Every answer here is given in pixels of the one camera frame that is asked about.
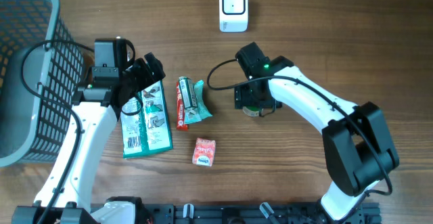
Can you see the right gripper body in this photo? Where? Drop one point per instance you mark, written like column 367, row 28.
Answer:
column 248, row 97

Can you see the green white gum pack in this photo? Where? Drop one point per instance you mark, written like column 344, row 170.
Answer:
column 187, row 92

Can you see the light teal sachet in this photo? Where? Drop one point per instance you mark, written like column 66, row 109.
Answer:
column 200, row 113

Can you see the pink tissue pack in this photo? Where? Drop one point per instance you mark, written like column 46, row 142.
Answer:
column 204, row 152

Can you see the grey plastic mesh basket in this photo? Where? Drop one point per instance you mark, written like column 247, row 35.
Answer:
column 36, row 42

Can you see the red chocolate bar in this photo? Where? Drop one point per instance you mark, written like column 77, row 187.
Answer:
column 181, row 126

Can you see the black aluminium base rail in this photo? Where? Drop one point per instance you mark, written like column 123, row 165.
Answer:
column 300, row 212

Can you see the white barcode scanner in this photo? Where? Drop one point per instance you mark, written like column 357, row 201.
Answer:
column 233, row 15

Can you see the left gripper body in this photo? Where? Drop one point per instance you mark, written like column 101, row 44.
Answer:
column 139, row 76

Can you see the large green white packet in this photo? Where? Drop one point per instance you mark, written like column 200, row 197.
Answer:
column 145, row 125

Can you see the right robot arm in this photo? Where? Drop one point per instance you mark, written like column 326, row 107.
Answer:
column 359, row 150

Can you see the green lid jar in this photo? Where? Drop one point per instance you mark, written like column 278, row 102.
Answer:
column 251, row 111

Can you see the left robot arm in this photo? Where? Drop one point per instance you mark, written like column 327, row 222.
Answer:
column 95, row 109

